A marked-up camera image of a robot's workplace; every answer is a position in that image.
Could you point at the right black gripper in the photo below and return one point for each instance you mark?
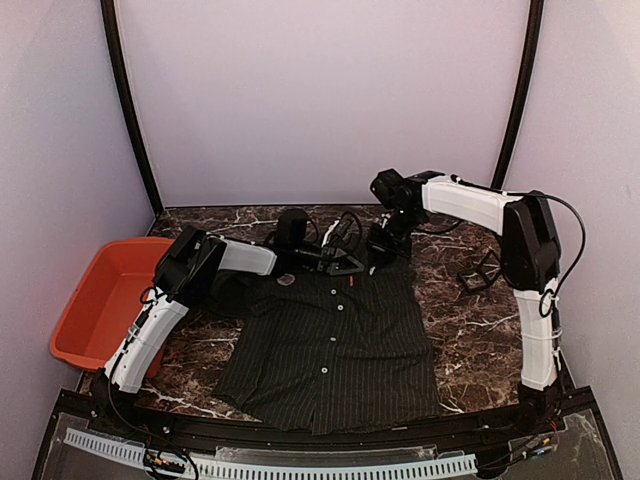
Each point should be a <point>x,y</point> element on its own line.
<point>375,244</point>

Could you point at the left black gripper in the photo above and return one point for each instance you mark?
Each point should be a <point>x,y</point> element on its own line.
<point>332,258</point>

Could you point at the black pinstriped shirt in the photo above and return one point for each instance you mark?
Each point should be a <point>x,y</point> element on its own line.
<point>328,354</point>

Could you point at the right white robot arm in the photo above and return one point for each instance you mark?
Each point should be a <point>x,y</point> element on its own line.
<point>529,259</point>

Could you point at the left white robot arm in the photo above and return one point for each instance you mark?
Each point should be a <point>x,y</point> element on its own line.
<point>184,278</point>

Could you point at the black brooch stand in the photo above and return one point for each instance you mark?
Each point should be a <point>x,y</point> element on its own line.
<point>483,275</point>

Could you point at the orange plastic bin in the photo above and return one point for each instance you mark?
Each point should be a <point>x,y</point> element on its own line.
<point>106,302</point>

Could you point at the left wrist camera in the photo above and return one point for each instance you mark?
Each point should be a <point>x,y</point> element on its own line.
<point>291,228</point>

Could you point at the black front rail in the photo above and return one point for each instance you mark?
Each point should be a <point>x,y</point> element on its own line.
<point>486,433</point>

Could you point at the right black frame post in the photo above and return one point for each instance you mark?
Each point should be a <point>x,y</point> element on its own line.
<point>521,90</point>

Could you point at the black frame post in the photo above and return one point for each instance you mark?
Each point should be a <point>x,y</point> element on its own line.
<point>128,109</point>
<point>521,90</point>

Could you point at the white slotted cable duct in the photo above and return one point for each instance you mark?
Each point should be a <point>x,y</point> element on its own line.
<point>245,463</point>

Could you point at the left black frame post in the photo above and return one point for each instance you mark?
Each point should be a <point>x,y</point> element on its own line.
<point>128,109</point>

